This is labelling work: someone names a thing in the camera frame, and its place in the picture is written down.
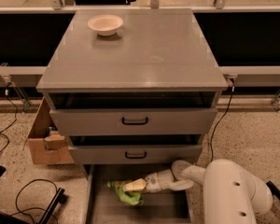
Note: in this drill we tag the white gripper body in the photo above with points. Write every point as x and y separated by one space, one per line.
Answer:
152 183

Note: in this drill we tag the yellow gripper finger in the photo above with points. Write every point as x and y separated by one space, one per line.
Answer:
136 185

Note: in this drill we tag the green rice chip bag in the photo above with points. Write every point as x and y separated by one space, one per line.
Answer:
128 197

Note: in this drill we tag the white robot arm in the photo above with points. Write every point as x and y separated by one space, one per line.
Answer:
231 195

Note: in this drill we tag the bottom grey drawer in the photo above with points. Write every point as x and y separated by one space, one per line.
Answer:
104 206

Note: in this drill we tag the grey drawer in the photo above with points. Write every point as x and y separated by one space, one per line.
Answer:
104 206
156 121
135 154

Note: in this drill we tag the top grey drawer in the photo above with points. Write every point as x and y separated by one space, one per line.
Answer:
156 121

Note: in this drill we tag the middle grey drawer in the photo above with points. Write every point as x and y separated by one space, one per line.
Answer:
135 154

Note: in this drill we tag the grey drawer cabinet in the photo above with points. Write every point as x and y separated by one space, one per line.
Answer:
157 59

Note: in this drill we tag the brown cardboard box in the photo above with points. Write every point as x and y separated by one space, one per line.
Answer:
45 143

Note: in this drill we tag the black stand leg right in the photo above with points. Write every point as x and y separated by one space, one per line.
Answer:
274 189

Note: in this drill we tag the black stand leg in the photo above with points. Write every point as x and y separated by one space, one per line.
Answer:
48 213
274 189

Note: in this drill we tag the black stand leg left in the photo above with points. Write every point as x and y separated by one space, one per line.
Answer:
48 213

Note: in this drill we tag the white paper bowl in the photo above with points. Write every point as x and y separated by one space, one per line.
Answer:
105 25

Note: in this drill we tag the metal railing frame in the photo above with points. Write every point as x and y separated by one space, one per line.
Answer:
140 6

